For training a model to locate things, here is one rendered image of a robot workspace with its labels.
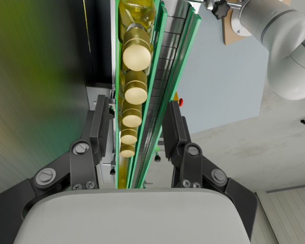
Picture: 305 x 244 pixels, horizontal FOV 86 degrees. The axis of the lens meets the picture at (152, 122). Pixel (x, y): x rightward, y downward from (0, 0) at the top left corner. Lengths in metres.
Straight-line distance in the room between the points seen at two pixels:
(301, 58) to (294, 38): 0.12
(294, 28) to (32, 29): 0.64
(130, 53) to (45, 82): 0.13
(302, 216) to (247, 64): 6.93
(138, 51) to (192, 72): 0.77
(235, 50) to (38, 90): 0.88
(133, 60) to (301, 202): 7.69
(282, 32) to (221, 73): 0.43
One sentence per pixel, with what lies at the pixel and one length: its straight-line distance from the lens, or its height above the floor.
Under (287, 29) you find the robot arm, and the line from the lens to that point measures 0.68.
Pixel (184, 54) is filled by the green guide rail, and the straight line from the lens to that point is 0.45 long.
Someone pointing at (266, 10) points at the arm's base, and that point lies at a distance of 0.76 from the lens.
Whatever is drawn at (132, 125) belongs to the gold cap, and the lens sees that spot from 0.29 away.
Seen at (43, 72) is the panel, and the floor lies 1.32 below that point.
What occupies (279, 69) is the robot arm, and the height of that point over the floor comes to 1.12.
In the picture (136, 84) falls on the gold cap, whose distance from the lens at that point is 0.23.
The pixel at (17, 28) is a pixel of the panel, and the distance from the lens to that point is 0.23.
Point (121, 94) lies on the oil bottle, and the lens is 0.34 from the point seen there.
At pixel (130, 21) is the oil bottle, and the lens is 0.26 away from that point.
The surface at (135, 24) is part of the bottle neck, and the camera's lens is 0.26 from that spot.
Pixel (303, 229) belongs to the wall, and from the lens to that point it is 7.62.
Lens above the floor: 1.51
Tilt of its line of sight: 39 degrees down
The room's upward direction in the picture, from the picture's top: 175 degrees clockwise
